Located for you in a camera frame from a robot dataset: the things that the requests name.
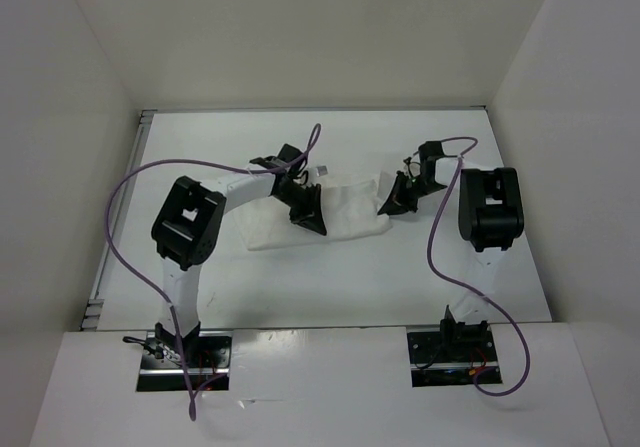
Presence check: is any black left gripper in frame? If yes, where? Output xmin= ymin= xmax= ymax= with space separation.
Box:
xmin=273 ymin=182 xmax=326 ymax=236

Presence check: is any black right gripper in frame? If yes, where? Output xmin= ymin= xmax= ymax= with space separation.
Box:
xmin=378 ymin=170 xmax=447 ymax=217

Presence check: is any white skirt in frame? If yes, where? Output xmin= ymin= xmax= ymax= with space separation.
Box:
xmin=237 ymin=169 xmax=401 ymax=252

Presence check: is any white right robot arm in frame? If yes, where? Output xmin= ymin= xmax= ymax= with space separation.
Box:
xmin=378 ymin=139 xmax=524 ymax=325

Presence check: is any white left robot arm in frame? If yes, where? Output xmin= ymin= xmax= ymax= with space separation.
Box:
xmin=151 ymin=144 xmax=327 ymax=367

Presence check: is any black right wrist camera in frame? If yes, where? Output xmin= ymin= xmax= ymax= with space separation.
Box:
xmin=417 ymin=141 xmax=447 ymax=165

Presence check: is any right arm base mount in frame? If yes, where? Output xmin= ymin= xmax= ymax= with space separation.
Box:
xmin=406 ymin=325 xmax=502 ymax=388

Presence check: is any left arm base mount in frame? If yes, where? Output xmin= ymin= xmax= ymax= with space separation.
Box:
xmin=122 ymin=331 xmax=232 ymax=392

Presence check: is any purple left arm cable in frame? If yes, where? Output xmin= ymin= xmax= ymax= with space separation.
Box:
xmin=106 ymin=123 xmax=322 ymax=422

